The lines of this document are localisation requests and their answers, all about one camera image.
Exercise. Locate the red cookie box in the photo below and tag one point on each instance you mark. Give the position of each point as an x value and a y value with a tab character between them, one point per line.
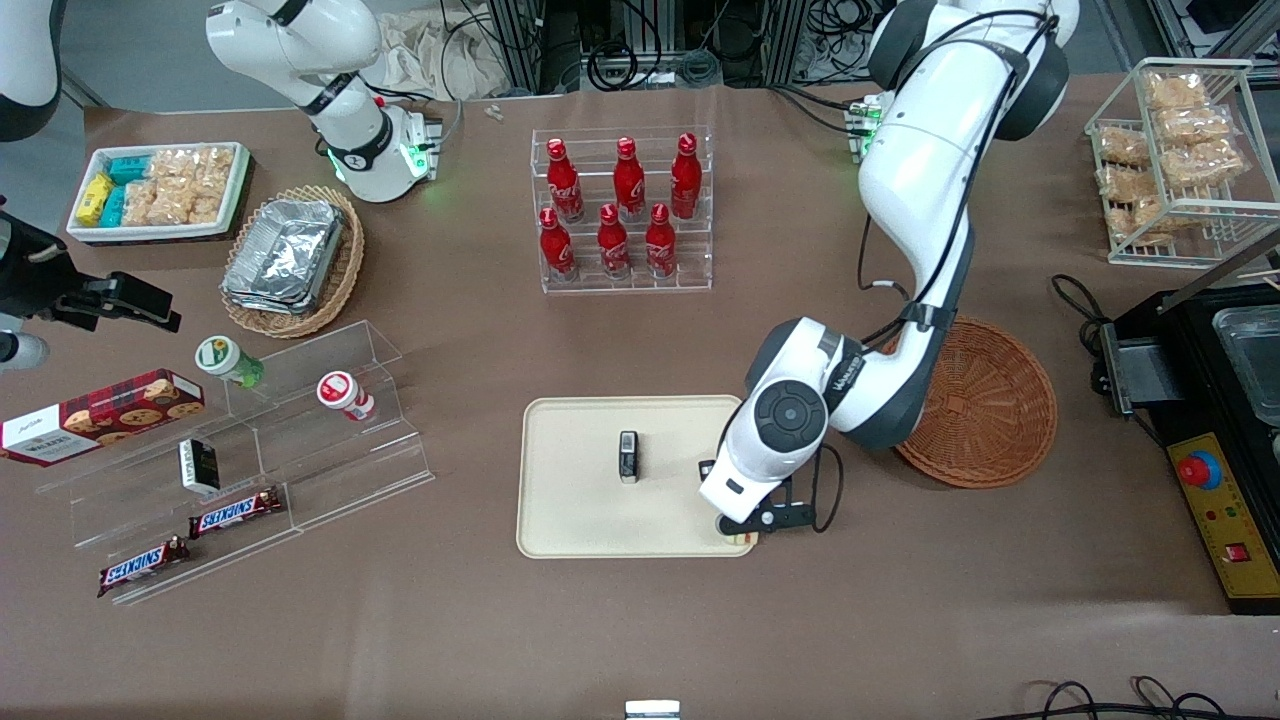
100	415

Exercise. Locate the green-lid small bottle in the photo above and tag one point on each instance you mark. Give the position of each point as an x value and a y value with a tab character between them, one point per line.
225	360

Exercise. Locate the black machine with metal tray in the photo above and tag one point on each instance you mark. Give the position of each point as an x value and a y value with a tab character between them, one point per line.
1190	370

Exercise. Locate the beige rectangular tray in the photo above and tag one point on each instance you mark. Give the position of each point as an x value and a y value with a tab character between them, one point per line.
580	500

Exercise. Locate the white rectangular snack bin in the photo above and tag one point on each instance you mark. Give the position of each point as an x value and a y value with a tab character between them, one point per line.
150	234

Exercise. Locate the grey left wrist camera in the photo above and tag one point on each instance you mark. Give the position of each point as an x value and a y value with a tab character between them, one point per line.
725	523

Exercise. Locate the small black white carton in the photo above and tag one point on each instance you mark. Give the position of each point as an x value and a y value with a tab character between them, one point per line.
200	466

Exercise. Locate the red-lid small bottle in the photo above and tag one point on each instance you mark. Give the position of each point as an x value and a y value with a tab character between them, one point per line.
342	393

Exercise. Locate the clear acrylic bottle rack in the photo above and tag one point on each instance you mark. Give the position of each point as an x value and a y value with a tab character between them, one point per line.
704	255

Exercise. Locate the bagged fried snack pack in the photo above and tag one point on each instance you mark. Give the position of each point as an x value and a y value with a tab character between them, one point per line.
1122	146
1120	183
1147	213
1178	90
1200	165
1195	125

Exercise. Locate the Snickers chocolate bar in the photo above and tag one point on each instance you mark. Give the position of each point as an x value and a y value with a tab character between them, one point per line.
143	566
235	513

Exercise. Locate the silver metal bracket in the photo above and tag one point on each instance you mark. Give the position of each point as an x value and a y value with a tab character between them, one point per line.
652	710

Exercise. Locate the crumpled white cloth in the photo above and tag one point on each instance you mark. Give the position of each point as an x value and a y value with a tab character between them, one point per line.
430	55

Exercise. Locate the yellow black control box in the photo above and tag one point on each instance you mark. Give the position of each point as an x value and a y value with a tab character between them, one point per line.
1230	540

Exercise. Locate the yellow snack packet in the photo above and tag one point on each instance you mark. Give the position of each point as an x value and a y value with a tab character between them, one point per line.
93	198

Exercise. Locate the silver foil tray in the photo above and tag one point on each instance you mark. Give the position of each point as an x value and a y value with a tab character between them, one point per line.
285	255

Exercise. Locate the clear rice cracker pack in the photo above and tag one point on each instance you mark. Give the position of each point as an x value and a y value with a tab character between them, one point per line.
216	168
193	205
142	203
173	166

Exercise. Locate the clear acrylic step shelf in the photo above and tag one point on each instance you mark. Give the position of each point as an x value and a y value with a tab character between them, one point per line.
330	470

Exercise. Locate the round brown wicker basket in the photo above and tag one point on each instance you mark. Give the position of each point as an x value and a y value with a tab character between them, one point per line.
1000	400

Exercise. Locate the small black box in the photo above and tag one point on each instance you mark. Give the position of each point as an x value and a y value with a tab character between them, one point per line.
628	458

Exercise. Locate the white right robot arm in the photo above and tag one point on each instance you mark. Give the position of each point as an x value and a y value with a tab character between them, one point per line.
300	40

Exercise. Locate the aluminium profile frame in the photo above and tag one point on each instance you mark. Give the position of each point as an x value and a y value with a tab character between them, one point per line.
520	40

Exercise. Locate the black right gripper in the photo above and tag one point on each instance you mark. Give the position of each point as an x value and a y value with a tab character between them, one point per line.
38	277

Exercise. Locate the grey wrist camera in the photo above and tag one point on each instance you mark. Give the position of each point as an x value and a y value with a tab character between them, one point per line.
725	523
20	352

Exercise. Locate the red emergency stop button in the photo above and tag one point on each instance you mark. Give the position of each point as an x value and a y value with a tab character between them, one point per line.
1199	471

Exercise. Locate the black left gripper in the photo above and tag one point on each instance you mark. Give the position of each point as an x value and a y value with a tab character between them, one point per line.
704	465

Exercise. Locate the oval light wicker basket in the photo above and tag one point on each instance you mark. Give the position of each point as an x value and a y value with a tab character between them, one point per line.
345	270

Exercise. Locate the red cola bottle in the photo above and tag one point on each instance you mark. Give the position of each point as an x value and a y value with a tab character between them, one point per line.
660	246
613	248
686	182
628	185
556	250
564	185

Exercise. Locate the teal snack packet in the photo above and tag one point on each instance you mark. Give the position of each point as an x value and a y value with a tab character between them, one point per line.
128	169
113	206

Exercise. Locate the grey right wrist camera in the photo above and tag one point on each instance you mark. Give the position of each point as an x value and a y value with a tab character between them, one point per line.
20	352

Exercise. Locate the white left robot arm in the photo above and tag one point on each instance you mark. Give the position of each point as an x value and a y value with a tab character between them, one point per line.
920	170

